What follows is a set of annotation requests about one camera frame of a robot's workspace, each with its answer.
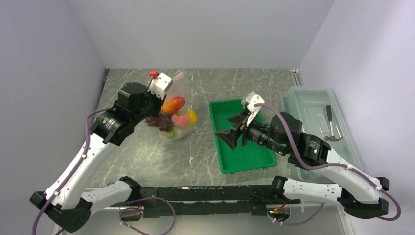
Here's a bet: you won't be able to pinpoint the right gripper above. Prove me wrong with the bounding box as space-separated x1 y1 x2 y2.
215 109 287 155

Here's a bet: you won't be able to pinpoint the green plastic tray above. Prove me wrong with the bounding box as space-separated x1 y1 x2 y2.
209 99 277 174

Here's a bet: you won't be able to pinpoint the dark purple grapes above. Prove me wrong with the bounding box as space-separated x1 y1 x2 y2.
145 112 174 132

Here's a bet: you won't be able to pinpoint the red orange mango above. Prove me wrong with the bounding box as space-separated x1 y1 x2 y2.
161 96 186 115

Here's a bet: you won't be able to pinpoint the yellow lemon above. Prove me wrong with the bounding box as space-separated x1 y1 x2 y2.
186 108 198 126

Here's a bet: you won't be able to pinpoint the clear zip top bag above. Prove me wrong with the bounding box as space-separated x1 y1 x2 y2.
145 72 198 141

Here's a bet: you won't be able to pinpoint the pink peach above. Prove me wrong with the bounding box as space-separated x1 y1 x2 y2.
171 113 190 130

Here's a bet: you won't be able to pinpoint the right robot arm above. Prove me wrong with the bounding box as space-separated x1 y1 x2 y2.
215 111 389 219

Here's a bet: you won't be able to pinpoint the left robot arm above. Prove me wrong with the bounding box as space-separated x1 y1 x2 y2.
30 78 173 233

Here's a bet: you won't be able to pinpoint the clear plastic storage box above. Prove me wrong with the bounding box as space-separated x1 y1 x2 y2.
281 86 362 170

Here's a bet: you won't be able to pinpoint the small hammer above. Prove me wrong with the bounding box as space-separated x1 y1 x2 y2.
324 105 342 142

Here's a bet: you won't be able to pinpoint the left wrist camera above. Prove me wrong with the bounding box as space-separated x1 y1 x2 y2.
148 72 173 99

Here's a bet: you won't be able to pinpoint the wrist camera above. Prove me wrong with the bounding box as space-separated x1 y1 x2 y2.
241 91 265 127
148 72 173 99

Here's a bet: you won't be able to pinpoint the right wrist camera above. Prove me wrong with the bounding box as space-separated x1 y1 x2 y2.
241 91 265 127

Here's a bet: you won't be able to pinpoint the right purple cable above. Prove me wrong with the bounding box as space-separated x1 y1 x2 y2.
253 103 402 227

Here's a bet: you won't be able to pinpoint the purple cable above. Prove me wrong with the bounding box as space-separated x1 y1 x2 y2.
31 74 177 235
253 103 402 227

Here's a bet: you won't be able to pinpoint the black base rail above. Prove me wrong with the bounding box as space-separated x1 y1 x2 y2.
108 185 300 218

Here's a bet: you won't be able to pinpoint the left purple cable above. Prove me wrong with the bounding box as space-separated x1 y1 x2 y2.
31 74 177 235

